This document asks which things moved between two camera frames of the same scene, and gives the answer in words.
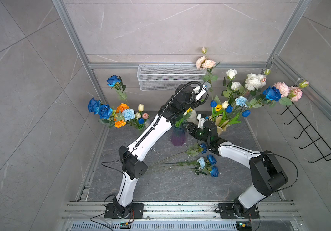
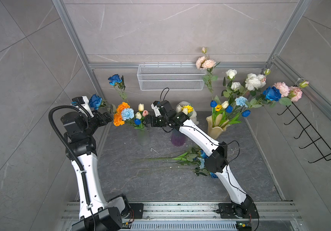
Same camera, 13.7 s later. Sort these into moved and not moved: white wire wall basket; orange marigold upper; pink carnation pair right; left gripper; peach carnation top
Moved: left gripper
Not moved: orange marigold upper; peach carnation top; white wire wall basket; pink carnation pair right
